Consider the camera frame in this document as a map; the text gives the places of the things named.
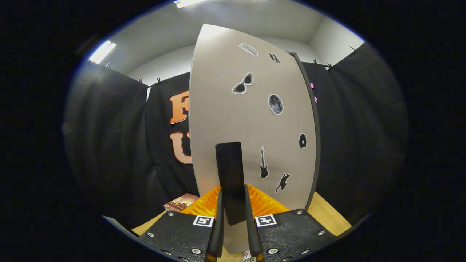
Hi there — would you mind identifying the brown book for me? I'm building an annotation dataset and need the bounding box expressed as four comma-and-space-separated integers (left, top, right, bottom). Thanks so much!
163, 193, 200, 213

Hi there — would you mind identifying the black backdrop cloth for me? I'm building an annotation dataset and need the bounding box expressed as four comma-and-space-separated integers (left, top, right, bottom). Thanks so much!
64, 42, 410, 233

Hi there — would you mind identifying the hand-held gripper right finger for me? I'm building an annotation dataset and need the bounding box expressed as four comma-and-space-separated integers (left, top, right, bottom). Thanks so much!
245, 184, 337, 262

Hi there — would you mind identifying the black door handle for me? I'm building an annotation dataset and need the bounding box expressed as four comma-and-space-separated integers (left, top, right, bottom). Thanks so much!
215, 142, 249, 226

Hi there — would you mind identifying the wide ceiling light panel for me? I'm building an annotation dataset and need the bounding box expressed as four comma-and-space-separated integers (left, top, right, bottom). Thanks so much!
174, 0, 210, 9

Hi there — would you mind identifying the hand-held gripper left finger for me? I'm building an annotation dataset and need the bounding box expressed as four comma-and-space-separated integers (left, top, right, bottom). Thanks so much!
138, 186, 224, 262

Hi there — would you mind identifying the dark grey shoe cabinet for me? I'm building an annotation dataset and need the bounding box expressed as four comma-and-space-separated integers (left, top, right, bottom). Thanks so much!
288, 52, 321, 211

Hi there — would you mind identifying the narrow ceiling light strip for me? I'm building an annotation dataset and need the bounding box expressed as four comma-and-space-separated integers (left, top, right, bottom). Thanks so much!
88, 40, 117, 65

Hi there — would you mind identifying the beige shoe cabinet door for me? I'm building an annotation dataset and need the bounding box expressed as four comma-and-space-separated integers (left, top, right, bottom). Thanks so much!
188, 24, 317, 254

